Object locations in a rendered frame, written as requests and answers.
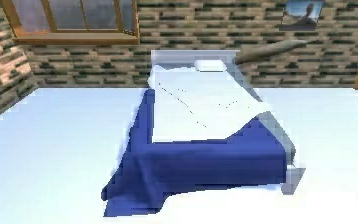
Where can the white bed with blue blanket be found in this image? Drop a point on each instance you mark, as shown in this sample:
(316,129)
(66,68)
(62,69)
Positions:
(200,110)

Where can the white pillow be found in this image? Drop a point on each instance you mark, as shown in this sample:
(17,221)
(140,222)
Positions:
(210,65)

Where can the wooden framed window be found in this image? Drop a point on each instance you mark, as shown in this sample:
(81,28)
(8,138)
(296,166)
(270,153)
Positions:
(74,20)

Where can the framed picture of a person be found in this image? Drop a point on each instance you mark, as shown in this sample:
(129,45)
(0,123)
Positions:
(302,14)

